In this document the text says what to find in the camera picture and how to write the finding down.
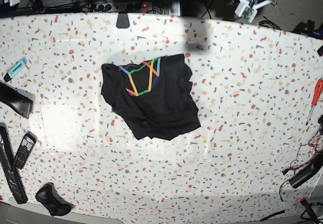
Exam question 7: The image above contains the black game controller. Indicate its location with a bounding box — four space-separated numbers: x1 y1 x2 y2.
35 183 74 216

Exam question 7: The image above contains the black table clamp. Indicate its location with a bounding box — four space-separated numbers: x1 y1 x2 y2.
116 13 130 29

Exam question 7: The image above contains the black plastic handle part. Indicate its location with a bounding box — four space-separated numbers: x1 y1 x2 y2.
1 82 33 119

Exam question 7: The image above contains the long black flat bar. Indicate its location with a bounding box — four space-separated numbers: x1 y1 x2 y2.
1 123 28 204

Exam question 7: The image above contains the light blue highlighter marker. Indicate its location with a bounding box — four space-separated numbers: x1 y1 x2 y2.
4 58 27 83

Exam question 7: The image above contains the black T-shirt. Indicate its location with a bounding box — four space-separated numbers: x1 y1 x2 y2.
101 54 200 140

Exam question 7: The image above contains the red and black wire bundle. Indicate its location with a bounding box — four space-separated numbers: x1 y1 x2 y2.
278 127 323 202

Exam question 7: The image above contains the red black tool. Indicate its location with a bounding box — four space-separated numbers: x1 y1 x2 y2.
299 198 322 223

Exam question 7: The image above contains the power strip with red switch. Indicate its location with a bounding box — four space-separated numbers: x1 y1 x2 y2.
87 2 153 12

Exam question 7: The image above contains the black cable strip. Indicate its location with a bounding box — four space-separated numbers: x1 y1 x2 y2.
260 210 285 222

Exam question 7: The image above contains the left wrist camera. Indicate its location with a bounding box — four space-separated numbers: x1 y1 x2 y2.
235 3 258 23

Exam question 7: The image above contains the red handled screwdriver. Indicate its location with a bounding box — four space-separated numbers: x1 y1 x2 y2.
305 79 323 126

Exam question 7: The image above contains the black remote control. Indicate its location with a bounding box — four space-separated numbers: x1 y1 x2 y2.
14 132 36 170

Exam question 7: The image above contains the black cylinder with wires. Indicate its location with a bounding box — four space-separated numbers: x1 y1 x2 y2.
289 154 322 189

